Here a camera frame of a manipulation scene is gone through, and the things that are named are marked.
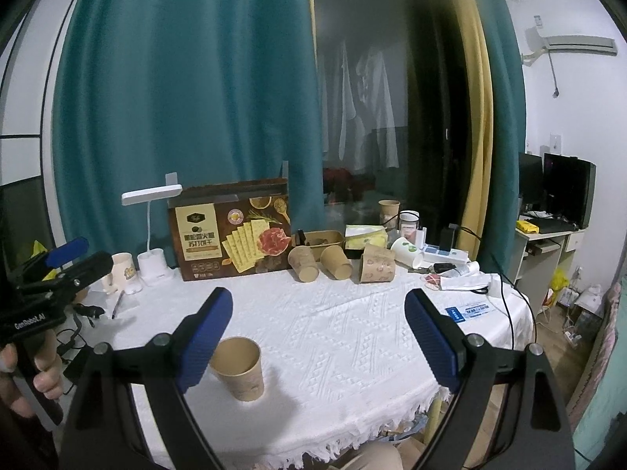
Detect white computer desk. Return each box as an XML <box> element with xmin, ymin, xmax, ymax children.
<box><xmin>513</xmin><ymin>226</ymin><xmax>587</xmax><ymax>321</ymax></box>

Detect white power strip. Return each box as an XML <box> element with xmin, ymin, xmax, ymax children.
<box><xmin>420</xmin><ymin>244</ymin><xmax>470</xmax><ymax>264</ymax></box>

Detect white tablecloth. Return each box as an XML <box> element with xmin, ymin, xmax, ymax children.
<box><xmin>73</xmin><ymin>249</ymin><xmax>536</xmax><ymax>469</ymax></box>

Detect brown paper cup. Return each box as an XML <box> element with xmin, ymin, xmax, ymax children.
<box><xmin>359</xmin><ymin>245</ymin><xmax>397</xmax><ymax>284</ymax></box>
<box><xmin>378</xmin><ymin>199</ymin><xmax>402</xmax><ymax>228</ymax></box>
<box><xmin>287</xmin><ymin>245</ymin><xmax>321</xmax><ymax>285</ymax></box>
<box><xmin>210</xmin><ymin>336</ymin><xmax>266</xmax><ymax>403</ymax></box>
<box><xmin>320</xmin><ymin>246</ymin><xmax>354</xmax><ymax>281</ymax></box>

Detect narrow teal curtain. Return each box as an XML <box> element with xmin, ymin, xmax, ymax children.
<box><xmin>463</xmin><ymin>0</ymin><xmax>528</xmax><ymax>275</ymax></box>

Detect patterned bed cloth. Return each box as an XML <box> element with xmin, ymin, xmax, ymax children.
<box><xmin>567</xmin><ymin>281</ymin><xmax>625</xmax><ymax>434</ymax></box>

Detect wide teal curtain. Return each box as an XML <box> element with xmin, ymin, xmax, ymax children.
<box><xmin>51</xmin><ymin>0</ymin><xmax>328</xmax><ymax>275</ymax></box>

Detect brown paper tray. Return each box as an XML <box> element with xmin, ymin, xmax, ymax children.
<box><xmin>296</xmin><ymin>229</ymin><xmax>344</xmax><ymax>250</ymax></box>

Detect yellow plastic bag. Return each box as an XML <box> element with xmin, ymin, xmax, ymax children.
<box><xmin>28</xmin><ymin>239</ymin><xmax>58</xmax><ymax>281</ymax></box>

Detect black keyboard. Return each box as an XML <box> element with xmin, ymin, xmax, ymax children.
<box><xmin>536</xmin><ymin>219</ymin><xmax>580</xmax><ymax>234</ymax></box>

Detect yellow tissue pack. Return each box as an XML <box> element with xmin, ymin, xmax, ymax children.
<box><xmin>344</xmin><ymin>224</ymin><xmax>390</xmax><ymax>259</ymax></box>

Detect brown cracker box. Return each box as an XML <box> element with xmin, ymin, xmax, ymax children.
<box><xmin>167</xmin><ymin>177</ymin><xmax>293</xmax><ymax>282</ymax></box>

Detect person's left hand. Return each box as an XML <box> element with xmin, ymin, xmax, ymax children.
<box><xmin>0</xmin><ymin>343</ymin><xmax>65</xmax><ymax>470</ymax></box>

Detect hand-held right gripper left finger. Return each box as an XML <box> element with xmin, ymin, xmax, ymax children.
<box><xmin>59</xmin><ymin>287</ymin><xmax>234</xmax><ymax>470</ymax></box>

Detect white hanging garment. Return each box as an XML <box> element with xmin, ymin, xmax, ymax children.
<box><xmin>355</xmin><ymin>48</ymin><xmax>401</xmax><ymax>172</ymax></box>
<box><xmin>324</xmin><ymin>42</ymin><xmax>362</xmax><ymax>162</ymax></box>

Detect white paper sheets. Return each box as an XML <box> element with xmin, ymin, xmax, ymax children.
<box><xmin>422</xmin><ymin>272</ymin><xmax>493</xmax><ymax>295</ymax></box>

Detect black computer monitor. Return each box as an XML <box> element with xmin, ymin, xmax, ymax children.
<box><xmin>518</xmin><ymin>152</ymin><xmax>597</xmax><ymax>230</ymax></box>

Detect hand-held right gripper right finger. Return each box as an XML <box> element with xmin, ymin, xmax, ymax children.
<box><xmin>404</xmin><ymin>288</ymin><xmax>577</xmax><ymax>470</ymax></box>

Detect white mug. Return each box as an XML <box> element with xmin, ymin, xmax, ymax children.
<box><xmin>102</xmin><ymin>253</ymin><xmax>144</xmax><ymax>295</ymax></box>

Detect yellow floor bag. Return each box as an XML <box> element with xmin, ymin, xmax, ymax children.
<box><xmin>549</xmin><ymin>269</ymin><xmax>571</xmax><ymax>307</ymax></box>

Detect black cable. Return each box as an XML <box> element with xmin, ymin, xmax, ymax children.
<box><xmin>455</xmin><ymin>225</ymin><xmax>527</xmax><ymax>351</ymax></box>

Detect blue and white leaflet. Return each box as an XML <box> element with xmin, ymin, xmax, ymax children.
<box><xmin>445</xmin><ymin>302</ymin><xmax>505</xmax><ymax>326</ymax></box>

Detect white desk lamp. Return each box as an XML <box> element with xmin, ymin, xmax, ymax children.
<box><xmin>121</xmin><ymin>183</ymin><xmax>183</xmax><ymax>285</ymax></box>

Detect yellow curtain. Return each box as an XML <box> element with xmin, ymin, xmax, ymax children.
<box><xmin>433</xmin><ymin>0</ymin><xmax>493</xmax><ymax>261</ymax></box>

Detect person's leg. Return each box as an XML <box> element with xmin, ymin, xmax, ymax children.
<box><xmin>337</xmin><ymin>442</ymin><xmax>403</xmax><ymax>470</ymax></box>

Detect white air conditioner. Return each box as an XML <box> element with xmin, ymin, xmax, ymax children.
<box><xmin>520</xmin><ymin>33</ymin><xmax>617</xmax><ymax>67</ymax></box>

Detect white lidded jar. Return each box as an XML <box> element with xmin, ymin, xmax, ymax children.
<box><xmin>398</xmin><ymin>210</ymin><xmax>421</xmax><ymax>244</ymax></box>

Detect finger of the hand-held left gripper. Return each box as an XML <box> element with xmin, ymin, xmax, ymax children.
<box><xmin>14</xmin><ymin>236</ymin><xmax>90</xmax><ymax>281</ymax></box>
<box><xmin>12</xmin><ymin>251</ymin><xmax>114</xmax><ymax>299</ymax></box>

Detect black tangled cables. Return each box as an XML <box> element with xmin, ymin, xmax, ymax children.
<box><xmin>55</xmin><ymin>301</ymin><xmax>107</xmax><ymax>395</ymax></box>

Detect white green-print paper cup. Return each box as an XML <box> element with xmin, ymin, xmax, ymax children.
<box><xmin>390</xmin><ymin>236</ymin><xmax>424</xmax><ymax>270</ymax></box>

